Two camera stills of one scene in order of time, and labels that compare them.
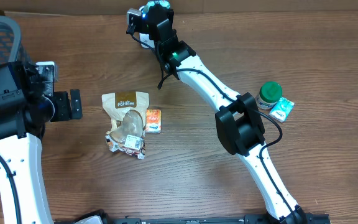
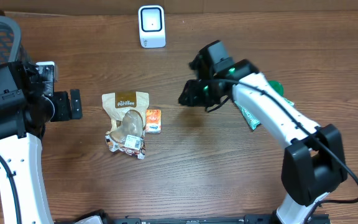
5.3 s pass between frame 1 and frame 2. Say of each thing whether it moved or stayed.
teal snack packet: moved
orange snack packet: stayed
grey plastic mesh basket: stayed
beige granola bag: stayed
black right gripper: moved
